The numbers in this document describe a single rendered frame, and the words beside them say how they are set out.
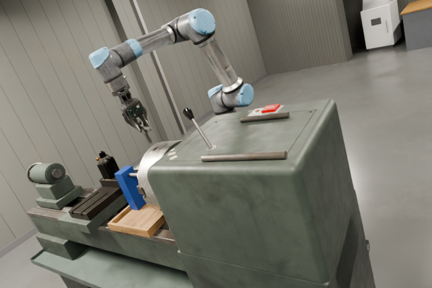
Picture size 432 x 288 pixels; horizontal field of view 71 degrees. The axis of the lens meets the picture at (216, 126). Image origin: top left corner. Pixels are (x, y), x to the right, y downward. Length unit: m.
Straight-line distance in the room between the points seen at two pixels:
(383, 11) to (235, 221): 6.95
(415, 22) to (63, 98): 6.21
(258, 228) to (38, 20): 4.18
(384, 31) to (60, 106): 6.45
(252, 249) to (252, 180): 0.27
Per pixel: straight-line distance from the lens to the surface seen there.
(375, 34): 7.75
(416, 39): 7.12
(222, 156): 0.91
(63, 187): 2.33
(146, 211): 1.65
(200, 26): 1.39
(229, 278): 1.24
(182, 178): 1.01
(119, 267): 2.02
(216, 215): 1.03
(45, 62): 4.59
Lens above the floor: 1.63
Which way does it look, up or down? 17 degrees down
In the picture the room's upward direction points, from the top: 19 degrees counter-clockwise
